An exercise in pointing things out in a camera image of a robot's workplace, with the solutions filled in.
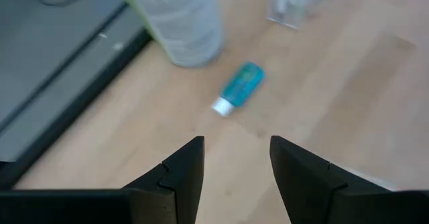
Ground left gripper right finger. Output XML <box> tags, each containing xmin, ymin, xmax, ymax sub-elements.
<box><xmin>269</xmin><ymin>135</ymin><xmax>393</xmax><ymax>224</ymax></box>

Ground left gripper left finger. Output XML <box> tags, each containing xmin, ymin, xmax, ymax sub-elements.
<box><xmin>122</xmin><ymin>135</ymin><xmax>205</xmax><ymax>224</ymax></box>

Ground teal toothpaste tube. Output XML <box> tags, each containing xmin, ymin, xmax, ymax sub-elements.
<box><xmin>210</xmin><ymin>61</ymin><xmax>266</xmax><ymax>118</ymax></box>

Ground white wipes canister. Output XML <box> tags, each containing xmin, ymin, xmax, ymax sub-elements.
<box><xmin>117</xmin><ymin>0</ymin><xmax>225</xmax><ymax>68</ymax></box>

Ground clear acrylic organizer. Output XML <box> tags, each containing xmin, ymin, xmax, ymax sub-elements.
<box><xmin>266</xmin><ymin>0</ymin><xmax>328</xmax><ymax>30</ymax></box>

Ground black metal table frame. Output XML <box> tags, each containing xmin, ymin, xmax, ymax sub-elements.
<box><xmin>0</xmin><ymin>29</ymin><xmax>154</xmax><ymax>190</ymax></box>

